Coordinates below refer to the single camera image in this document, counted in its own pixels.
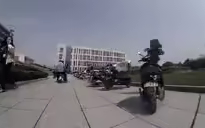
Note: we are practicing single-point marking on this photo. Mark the white multi-storey building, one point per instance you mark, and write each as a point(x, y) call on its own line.
point(96, 56)

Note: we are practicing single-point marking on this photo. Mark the row of parked scooters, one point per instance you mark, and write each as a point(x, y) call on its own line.
point(113, 76)

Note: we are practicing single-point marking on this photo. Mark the person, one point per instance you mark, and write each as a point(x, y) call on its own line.
point(60, 67)
point(6, 60)

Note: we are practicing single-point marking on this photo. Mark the black scooter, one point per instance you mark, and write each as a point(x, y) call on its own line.
point(151, 75)

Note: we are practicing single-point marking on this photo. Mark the dark tree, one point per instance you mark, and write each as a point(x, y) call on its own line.
point(155, 45)

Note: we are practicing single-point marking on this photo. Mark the grey slab pavement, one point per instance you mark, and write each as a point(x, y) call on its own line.
point(63, 106)

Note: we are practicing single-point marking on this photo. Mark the grey kerb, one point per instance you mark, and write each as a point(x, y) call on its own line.
point(190, 88)
point(31, 81)

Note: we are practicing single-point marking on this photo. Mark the green hedge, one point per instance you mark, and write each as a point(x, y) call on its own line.
point(30, 74)

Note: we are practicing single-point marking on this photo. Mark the low pale building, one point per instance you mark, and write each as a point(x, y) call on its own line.
point(23, 59)

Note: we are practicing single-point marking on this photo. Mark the grass lawn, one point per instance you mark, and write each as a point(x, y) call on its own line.
point(190, 78)

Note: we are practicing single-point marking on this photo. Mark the row of trees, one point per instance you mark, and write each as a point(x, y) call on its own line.
point(200, 62)

